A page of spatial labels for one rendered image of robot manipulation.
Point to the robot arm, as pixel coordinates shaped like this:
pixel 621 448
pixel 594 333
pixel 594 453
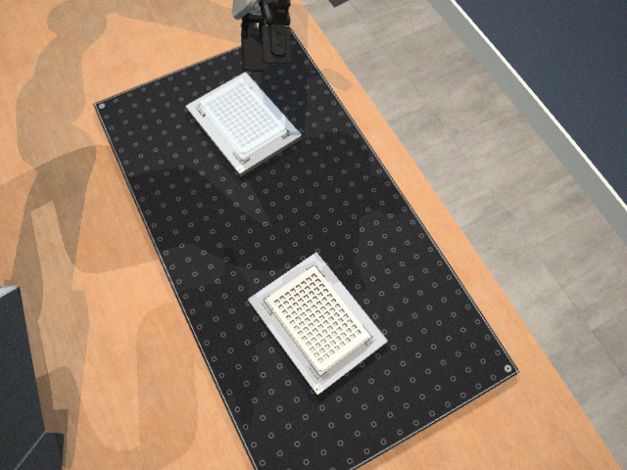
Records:
pixel 336 3

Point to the white well plate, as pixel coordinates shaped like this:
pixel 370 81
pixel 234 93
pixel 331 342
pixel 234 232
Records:
pixel 232 123
pixel 317 320

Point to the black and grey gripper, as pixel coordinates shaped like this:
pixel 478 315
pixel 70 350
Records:
pixel 270 44

